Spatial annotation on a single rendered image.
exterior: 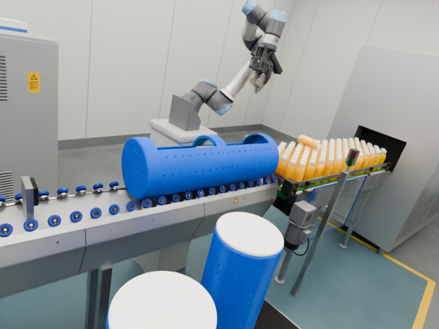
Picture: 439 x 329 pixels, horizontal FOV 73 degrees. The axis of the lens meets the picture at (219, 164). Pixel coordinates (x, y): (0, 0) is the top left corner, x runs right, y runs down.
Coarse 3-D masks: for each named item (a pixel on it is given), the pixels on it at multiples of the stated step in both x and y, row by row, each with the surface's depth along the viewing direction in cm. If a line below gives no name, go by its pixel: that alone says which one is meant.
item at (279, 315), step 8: (264, 304) 200; (264, 312) 194; (272, 312) 195; (280, 312) 197; (264, 320) 188; (272, 320) 190; (280, 320) 191; (288, 320) 192; (256, 328) 181; (264, 328) 182; (272, 328) 184; (280, 328) 185; (288, 328) 186; (296, 328) 188
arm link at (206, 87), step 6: (204, 78) 187; (198, 84) 186; (204, 84) 185; (210, 84) 186; (198, 90) 183; (204, 90) 184; (210, 90) 185; (216, 90) 187; (204, 96) 185; (210, 96) 185; (204, 102) 190
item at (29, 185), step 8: (24, 176) 110; (24, 184) 106; (32, 184) 108; (24, 192) 106; (32, 192) 105; (24, 200) 109; (32, 200) 107; (24, 208) 111; (32, 208) 108; (24, 216) 113; (32, 216) 109
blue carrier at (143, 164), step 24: (144, 144) 127; (192, 144) 166; (216, 144) 150; (240, 144) 192; (264, 144) 172; (144, 168) 125; (168, 168) 129; (192, 168) 137; (216, 168) 147; (240, 168) 159; (264, 168) 172; (144, 192) 127; (168, 192) 136
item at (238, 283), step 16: (208, 256) 120; (224, 256) 110; (240, 256) 106; (272, 256) 109; (208, 272) 119; (224, 272) 111; (240, 272) 108; (256, 272) 109; (272, 272) 115; (208, 288) 119; (224, 288) 113; (240, 288) 111; (256, 288) 112; (224, 304) 115; (240, 304) 114; (256, 304) 118; (224, 320) 118; (240, 320) 118; (256, 320) 128
